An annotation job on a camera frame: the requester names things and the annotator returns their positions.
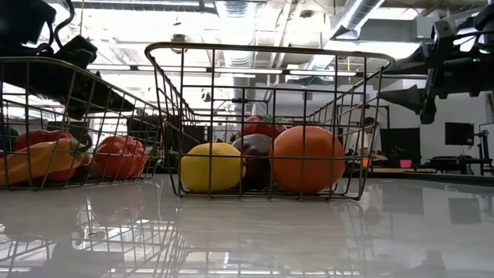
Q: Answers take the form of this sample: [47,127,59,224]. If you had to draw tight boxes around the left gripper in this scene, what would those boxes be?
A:
[0,0,137,121]

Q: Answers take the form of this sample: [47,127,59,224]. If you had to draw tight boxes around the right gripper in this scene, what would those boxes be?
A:
[379,18,494,126]

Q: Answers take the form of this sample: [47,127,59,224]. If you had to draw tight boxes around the metal wire basket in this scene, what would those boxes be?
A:
[0,56,173,192]
[144,41,396,202]

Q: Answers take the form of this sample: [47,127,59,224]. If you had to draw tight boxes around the orange-red bell pepper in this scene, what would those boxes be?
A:
[93,134,151,181]

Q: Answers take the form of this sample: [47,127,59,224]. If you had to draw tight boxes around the red bell pepper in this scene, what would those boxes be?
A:
[14,129,75,152]

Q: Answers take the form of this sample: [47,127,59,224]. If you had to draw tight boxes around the long orange pepper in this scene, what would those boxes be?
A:
[0,134,94,187]

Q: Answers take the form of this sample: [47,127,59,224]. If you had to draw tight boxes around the large orange fruit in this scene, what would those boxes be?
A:
[269,124,347,195]

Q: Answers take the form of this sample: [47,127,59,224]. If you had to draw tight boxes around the yellow lemon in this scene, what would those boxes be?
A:
[180,142,247,193]

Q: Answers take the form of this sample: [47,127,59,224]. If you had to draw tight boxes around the red tomato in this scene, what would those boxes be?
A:
[239,114,289,141]

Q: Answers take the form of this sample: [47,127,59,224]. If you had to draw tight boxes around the dark purple plum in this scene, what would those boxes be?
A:
[230,133,274,191]

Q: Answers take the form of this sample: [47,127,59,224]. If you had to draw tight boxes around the ceiling strip light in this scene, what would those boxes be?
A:
[288,69,358,77]
[86,63,132,71]
[137,65,208,73]
[214,67,285,75]

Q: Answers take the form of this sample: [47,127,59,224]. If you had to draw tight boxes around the person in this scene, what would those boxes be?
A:
[348,116,389,171]

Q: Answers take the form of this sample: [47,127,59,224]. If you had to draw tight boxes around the black computer monitor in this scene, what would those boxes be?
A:
[444,121,475,147]

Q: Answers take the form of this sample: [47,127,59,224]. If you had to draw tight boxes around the black desk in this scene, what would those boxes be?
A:
[427,154,494,175]

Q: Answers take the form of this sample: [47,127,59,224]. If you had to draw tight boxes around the round ceiling device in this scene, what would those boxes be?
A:
[169,33,189,50]

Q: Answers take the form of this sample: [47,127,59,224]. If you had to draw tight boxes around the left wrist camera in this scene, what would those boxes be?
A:
[56,34,99,67]

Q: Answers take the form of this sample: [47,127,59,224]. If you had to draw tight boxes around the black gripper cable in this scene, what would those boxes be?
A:
[52,0,76,49]

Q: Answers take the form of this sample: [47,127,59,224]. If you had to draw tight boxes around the silver ventilation duct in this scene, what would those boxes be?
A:
[330,0,387,40]

